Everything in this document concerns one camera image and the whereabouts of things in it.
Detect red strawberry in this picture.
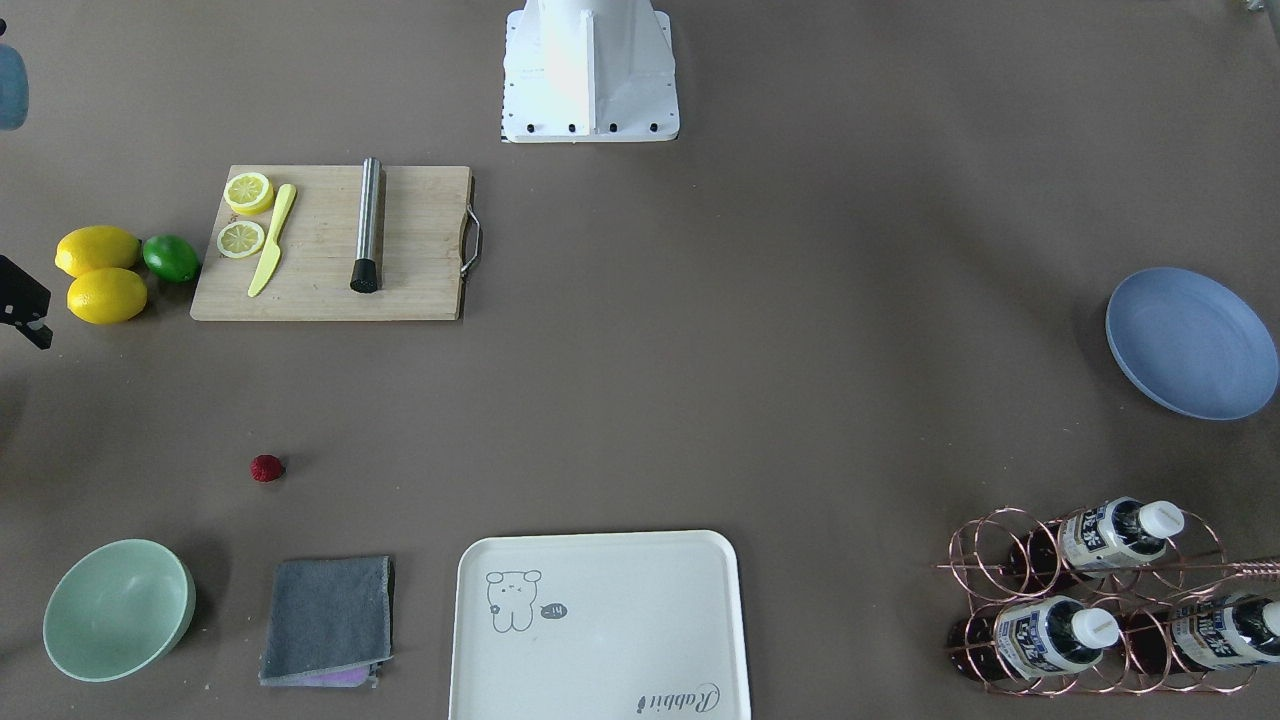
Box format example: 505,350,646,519
250,454,285,483

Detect blue round plate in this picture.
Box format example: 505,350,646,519
1103,266,1277,421

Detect cream rabbit tray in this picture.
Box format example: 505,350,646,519
449,529,753,719

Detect steel muddler black tip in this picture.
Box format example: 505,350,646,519
349,158,385,293

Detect wooden cutting board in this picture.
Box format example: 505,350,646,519
189,164,476,322

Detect yellow plastic knife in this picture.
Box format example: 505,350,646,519
247,183,298,299

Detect grey folded cloth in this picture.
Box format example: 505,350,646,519
259,555,394,688

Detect lemon slice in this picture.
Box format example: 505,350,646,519
215,220,268,259

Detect lemon half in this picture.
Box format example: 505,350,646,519
221,170,276,217

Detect green lime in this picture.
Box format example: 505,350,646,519
141,234,201,284

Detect dark drink bottle middle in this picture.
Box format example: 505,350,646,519
947,594,1121,683

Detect dark drink bottle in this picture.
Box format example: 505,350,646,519
947,594,1121,683
1120,593,1279,675
1004,497,1187,593

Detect whole lemon lower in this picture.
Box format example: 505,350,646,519
67,266,148,325

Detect whole lemon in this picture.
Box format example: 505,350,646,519
67,266,148,325
54,225,141,278

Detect whole lemon upper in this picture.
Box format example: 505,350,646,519
54,225,141,278

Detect green bowl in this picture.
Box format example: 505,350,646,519
42,539,196,683

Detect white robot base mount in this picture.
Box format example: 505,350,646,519
500,1,681,143

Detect copper wire bottle rack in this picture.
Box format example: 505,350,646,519
937,507,1277,698

